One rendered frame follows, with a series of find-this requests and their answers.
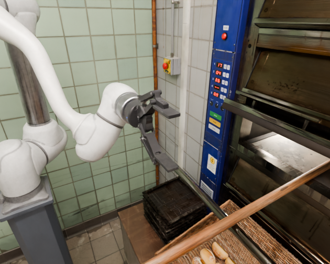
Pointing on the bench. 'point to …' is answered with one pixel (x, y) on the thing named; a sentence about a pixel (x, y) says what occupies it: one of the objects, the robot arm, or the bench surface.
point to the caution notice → (211, 164)
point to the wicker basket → (209, 220)
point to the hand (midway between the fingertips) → (171, 142)
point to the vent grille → (207, 189)
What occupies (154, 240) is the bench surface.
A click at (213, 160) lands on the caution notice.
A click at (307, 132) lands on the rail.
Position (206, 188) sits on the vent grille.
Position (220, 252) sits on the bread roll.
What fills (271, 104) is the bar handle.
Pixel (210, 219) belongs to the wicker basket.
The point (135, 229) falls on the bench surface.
